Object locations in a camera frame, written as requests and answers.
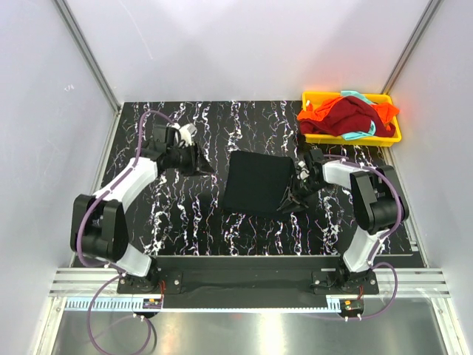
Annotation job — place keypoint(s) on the dark red t shirt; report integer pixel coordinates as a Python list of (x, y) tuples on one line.
[(357, 122)]

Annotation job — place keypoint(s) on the yellow plastic bin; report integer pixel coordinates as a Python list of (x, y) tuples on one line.
[(318, 97)]

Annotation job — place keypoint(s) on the aluminium frame post left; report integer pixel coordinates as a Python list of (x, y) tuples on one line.
[(74, 29)]

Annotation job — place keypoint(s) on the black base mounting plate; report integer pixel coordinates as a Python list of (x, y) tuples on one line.
[(246, 297)]

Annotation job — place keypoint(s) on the aluminium frame post right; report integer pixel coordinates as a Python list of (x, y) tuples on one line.
[(422, 25)]

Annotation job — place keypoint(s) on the aluminium frame post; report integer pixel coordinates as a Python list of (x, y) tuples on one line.
[(74, 29), (422, 25)]

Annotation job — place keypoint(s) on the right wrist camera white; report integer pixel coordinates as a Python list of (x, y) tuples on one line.
[(302, 170)]

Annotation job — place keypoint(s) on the white slotted cable duct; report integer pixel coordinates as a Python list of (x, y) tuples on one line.
[(148, 305)]

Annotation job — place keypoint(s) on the orange t shirt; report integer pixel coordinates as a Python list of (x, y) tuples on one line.
[(344, 106)]

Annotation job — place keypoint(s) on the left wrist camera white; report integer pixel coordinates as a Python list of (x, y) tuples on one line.
[(186, 135)]

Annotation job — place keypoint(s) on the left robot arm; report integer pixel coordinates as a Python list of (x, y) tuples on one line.
[(99, 233)]

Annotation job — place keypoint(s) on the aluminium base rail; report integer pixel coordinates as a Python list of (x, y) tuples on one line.
[(411, 282)]

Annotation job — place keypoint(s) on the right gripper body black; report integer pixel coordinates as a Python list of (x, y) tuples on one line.
[(304, 187)]

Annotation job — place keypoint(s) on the black t shirt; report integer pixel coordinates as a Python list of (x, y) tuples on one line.
[(256, 184)]

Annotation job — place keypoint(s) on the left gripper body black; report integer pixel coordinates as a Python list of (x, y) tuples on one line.
[(185, 159)]

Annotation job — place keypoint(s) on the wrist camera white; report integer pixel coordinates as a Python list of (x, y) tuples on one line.
[(302, 170), (186, 135)]

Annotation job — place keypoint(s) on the teal t shirt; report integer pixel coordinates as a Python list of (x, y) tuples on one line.
[(351, 136)]

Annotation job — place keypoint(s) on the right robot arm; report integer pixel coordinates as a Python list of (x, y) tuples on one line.
[(379, 207)]

